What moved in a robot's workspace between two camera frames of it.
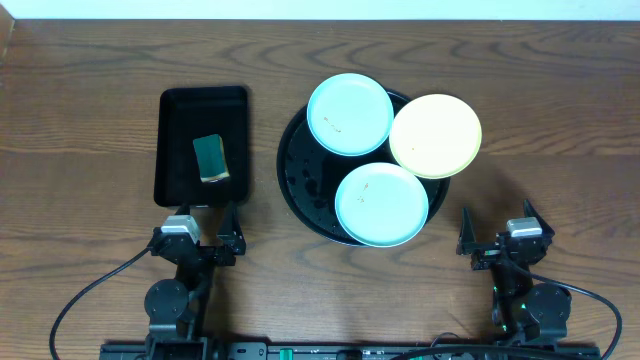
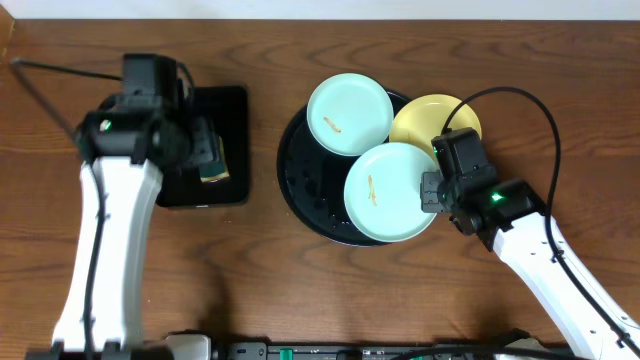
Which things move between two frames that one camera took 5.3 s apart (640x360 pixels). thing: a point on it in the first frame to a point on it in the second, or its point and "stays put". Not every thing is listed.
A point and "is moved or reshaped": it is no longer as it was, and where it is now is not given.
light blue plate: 382,205 is moved or reshaped
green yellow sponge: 211,159 stays put
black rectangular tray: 188,113 stays put
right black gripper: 485,257 to 430,201
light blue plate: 351,114 stays put
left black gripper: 203,252 to 201,145
